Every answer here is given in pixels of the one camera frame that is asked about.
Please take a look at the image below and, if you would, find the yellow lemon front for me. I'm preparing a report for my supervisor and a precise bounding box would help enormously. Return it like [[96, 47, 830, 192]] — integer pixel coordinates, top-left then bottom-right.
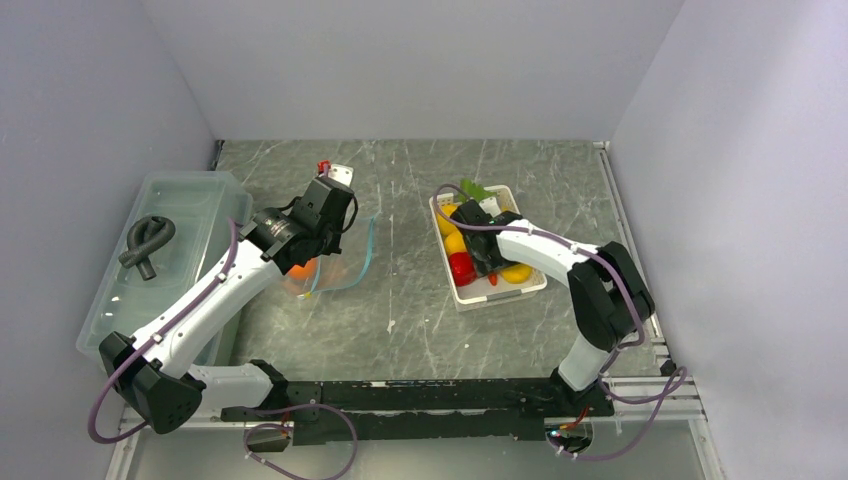
[[500, 264, 534, 284]]

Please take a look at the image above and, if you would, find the yellow lemon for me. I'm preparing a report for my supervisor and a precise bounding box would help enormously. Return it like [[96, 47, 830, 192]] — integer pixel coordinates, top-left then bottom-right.
[[500, 264, 534, 284], [435, 204, 458, 238], [443, 231, 467, 258]]

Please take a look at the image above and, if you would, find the orange tangerine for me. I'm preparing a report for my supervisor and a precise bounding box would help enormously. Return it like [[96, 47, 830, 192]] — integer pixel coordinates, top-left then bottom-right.
[[287, 258, 319, 281]]

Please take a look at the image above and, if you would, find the clear zip top bag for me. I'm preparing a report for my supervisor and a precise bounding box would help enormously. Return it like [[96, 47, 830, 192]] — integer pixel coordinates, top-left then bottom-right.
[[282, 216, 377, 299]]

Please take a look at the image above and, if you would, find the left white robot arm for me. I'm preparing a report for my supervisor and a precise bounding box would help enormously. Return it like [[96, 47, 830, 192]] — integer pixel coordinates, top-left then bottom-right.
[[99, 169, 358, 434]]

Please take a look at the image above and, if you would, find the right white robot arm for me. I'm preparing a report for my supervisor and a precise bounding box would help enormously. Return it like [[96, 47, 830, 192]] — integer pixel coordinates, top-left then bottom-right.
[[445, 200, 655, 415]]

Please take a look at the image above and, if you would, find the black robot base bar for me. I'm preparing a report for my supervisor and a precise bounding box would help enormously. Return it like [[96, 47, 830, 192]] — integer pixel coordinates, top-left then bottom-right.
[[222, 377, 614, 446]]

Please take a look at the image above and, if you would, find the yellow lemon middle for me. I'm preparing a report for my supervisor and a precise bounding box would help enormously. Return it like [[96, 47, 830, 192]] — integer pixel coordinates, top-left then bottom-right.
[[443, 231, 467, 258]]

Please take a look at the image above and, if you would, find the red bell pepper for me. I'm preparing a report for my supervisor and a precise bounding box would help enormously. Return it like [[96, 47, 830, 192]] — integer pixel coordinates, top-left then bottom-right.
[[448, 251, 478, 287]]

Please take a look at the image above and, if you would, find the yellow lemon rear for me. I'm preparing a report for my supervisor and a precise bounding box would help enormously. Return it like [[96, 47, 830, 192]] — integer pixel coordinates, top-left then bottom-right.
[[435, 204, 458, 238]]

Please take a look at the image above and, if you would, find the white plastic basket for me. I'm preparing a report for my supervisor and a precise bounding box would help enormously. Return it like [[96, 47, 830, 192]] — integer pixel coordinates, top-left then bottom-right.
[[428, 190, 548, 312]]

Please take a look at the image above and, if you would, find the green leafy vegetable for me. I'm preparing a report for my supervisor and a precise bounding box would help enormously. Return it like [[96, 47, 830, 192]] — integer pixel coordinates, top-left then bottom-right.
[[457, 177, 497, 204]]

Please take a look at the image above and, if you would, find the clear plastic storage box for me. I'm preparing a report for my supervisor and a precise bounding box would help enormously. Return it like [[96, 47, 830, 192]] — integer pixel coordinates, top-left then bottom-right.
[[76, 171, 253, 365]]

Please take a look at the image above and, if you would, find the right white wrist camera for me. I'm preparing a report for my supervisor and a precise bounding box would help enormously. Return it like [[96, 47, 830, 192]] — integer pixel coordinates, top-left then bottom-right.
[[478, 196, 503, 218]]

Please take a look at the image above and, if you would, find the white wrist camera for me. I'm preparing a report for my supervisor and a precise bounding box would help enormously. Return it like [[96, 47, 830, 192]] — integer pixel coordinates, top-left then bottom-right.
[[317, 160, 354, 187], [478, 196, 503, 218]]

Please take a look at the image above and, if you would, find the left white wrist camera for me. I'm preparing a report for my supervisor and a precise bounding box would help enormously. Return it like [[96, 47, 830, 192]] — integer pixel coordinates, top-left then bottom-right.
[[317, 160, 354, 187]]

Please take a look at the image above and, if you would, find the grey corrugated hose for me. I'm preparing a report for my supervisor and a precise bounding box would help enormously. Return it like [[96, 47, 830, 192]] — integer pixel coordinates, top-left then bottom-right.
[[118, 215, 177, 282]]

